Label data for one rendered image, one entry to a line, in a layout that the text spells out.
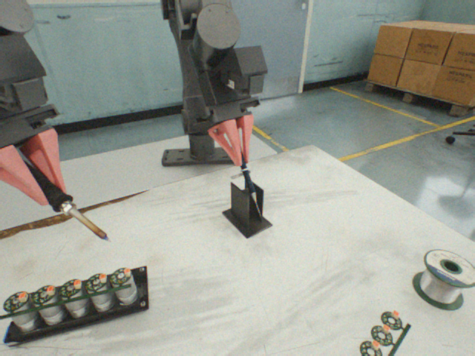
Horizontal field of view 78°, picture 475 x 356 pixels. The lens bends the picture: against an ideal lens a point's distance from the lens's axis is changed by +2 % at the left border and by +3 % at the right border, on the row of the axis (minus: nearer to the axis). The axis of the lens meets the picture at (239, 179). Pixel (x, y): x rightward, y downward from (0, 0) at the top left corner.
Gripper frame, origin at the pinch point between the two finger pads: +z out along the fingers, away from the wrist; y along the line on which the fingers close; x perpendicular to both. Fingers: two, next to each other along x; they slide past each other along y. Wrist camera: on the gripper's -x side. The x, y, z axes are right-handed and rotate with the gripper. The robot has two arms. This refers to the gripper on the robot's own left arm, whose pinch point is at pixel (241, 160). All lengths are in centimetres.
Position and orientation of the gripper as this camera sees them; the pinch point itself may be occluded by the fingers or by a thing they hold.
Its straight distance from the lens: 48.3
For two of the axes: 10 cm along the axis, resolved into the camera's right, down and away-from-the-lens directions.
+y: 8.3, -3.0, 4.8
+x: -4.8, 0.7, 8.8
